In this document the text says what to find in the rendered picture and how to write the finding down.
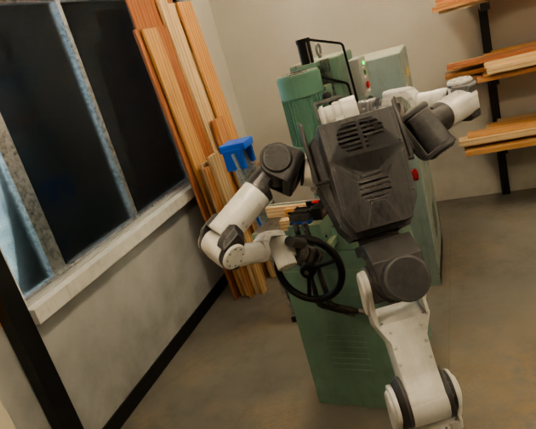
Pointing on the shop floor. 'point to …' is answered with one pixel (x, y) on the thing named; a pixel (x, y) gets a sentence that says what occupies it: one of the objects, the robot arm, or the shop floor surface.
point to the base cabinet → (343, 344)
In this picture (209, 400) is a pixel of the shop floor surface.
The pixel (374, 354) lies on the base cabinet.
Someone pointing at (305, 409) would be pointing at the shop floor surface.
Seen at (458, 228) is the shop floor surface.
